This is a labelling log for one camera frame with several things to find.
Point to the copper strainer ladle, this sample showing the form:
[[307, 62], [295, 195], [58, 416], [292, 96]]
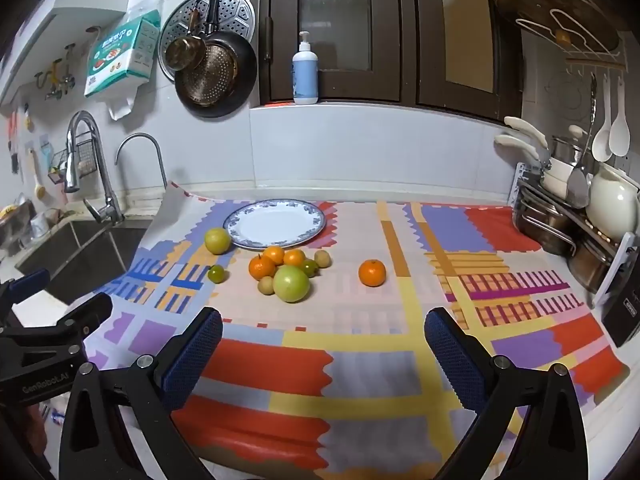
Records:
[[182, 52]]

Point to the black box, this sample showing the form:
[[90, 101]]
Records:
[[625, 312]]

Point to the small yellow-green fruit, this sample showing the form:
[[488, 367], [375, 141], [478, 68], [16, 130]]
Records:
[[266, 286], [323, 258]]

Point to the colourful patterned tablecloth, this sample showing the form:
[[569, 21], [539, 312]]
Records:
[[370, 370]]

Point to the white serving spoon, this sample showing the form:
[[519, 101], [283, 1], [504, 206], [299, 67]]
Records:
[[619, 135]]

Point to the black frying pan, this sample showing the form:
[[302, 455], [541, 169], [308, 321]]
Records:
[[246, 75]]

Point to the white ladle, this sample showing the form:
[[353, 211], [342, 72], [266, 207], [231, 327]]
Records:
[[601, 142]]

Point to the white ceramic jug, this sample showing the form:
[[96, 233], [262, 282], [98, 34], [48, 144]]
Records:
[[610, 200]]

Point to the round metal steamer tray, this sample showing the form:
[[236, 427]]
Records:
[[235, 10]]

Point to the blue pump soap bottle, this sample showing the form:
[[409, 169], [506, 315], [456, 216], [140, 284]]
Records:
[[305, 75]]

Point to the green white tissue box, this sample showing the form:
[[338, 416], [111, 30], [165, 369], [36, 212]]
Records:
[[117, 60]]

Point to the yellow-green round fruit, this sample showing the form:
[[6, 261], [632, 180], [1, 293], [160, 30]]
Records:
[[218, 241]]

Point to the large green round fruit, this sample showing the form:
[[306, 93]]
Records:
[[290, 283]]

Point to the steel pan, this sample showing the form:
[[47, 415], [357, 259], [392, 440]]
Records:
[[542, 227], [590, 265]]

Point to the chrome pull-down faucet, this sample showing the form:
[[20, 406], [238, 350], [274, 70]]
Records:
[[107, 185]]

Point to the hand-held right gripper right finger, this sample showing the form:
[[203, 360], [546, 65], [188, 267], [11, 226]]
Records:
[[452, 355]]

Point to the steel pot with lid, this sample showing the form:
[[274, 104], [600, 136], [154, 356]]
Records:
[[567, 147]]

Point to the white dish rack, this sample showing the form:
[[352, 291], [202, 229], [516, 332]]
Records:
[[617, 265]]

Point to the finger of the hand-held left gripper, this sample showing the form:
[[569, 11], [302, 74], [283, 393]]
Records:
[[30, 280], [85, 312]]

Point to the steel kitchen sink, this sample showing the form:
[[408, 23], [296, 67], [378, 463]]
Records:
[[85, 260]]

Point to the dark wooden window frame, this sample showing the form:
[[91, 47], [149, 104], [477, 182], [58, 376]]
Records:
[[407, 35]]

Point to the orange tangerine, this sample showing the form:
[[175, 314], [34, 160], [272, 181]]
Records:
[[294, 257], [372, 272], [274, 254], [259, 269]]

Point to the metal spatula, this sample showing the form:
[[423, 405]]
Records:
[[579, 187]]

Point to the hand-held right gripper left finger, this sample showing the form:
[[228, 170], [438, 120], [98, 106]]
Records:
[[195, 355]]

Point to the small dark green fruit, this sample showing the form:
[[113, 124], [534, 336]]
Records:
[[216, 274]]

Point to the blue patterned white plate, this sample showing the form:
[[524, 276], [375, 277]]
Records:
[[270, 225]]

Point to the thin gooseneck faucet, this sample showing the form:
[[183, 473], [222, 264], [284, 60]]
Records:
[[161, 160]]

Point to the gold perforated colander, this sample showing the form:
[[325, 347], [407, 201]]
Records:
[[210, 77]]

